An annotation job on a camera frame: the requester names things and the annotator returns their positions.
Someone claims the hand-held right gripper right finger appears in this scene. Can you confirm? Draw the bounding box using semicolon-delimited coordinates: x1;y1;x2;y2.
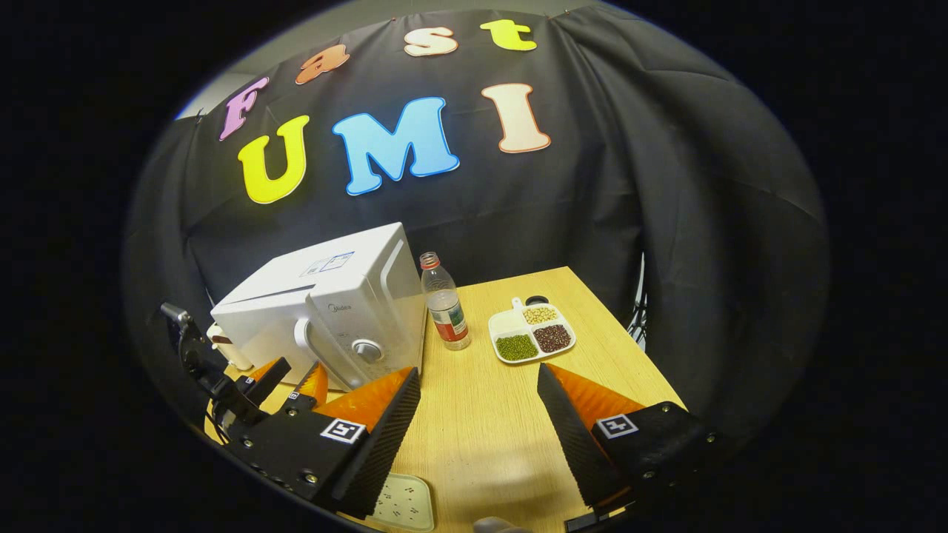
537;362;723;512

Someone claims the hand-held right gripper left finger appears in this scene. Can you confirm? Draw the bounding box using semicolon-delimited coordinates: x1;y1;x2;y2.
222;365;421;520

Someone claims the white microwave oven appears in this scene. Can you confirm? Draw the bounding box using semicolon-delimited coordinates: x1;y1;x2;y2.
210;222;429;393

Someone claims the white food tray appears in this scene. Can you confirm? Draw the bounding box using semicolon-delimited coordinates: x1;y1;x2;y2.
368;474;435;532

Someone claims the white toaster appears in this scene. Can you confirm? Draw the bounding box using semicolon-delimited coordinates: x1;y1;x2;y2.
206;322;254;371

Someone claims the pile of dark red beans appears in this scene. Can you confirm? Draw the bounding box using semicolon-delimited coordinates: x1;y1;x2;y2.
533;324;573;353

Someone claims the pile of green mung beans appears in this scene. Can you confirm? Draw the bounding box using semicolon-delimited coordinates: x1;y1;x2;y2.
495;334;538;361

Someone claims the white divided plate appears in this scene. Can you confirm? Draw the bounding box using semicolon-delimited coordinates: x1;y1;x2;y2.
487;297;577;365

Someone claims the clear plastic bottle red label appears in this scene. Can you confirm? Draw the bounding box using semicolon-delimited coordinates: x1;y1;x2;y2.
419;252;472;352

